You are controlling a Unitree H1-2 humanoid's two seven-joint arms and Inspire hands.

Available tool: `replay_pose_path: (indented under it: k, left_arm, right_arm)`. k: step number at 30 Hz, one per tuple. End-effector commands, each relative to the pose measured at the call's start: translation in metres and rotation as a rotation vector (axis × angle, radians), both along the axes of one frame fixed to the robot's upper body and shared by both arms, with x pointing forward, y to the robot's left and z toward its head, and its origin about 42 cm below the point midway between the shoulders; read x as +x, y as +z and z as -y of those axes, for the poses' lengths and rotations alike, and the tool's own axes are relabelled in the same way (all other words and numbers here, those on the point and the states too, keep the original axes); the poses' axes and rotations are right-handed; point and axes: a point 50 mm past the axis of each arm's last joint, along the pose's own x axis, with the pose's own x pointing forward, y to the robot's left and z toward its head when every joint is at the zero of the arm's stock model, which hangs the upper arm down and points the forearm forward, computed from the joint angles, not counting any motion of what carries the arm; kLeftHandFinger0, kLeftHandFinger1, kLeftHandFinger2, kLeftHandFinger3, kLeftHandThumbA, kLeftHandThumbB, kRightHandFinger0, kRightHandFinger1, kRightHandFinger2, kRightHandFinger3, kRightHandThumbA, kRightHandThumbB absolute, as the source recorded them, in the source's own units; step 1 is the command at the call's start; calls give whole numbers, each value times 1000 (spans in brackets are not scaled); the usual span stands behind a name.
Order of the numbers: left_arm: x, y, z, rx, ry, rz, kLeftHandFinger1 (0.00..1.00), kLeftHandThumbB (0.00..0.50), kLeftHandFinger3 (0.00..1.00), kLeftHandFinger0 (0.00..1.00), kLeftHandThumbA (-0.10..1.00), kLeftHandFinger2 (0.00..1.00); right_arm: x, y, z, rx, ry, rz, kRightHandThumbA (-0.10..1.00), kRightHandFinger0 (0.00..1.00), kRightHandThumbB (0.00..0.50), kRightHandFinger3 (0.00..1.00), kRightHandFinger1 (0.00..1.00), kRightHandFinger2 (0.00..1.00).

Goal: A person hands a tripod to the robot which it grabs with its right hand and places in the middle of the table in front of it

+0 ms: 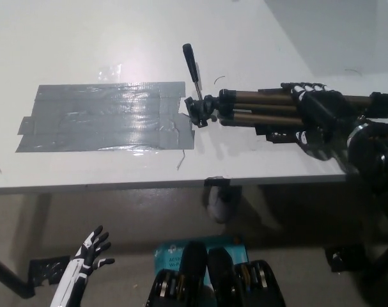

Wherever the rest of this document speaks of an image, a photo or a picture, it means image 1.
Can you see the black bronze camera tripod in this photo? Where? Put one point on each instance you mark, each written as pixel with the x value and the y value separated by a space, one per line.
pixel 260 106

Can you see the black table leg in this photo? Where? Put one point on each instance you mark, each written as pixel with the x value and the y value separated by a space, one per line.
pixel 10 276

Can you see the grey duct tape patch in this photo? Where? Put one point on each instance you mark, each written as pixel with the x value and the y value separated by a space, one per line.
pixel 107 118

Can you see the robot right hand white black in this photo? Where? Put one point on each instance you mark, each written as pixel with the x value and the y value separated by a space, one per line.
pixel 324 112

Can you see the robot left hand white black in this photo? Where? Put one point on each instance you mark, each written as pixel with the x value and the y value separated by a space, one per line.
pixel 89 254

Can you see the robot body black blocks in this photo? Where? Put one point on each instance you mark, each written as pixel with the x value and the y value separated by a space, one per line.
pixel 219 281

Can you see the teal cardboard box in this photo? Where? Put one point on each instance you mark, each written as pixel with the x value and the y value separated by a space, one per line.
pixel 168 256

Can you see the black tape strip on edge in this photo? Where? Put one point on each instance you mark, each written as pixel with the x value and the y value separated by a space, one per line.
pixel 217 181

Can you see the black floor tape patch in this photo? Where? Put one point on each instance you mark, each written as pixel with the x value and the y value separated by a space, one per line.
pixel 45 270

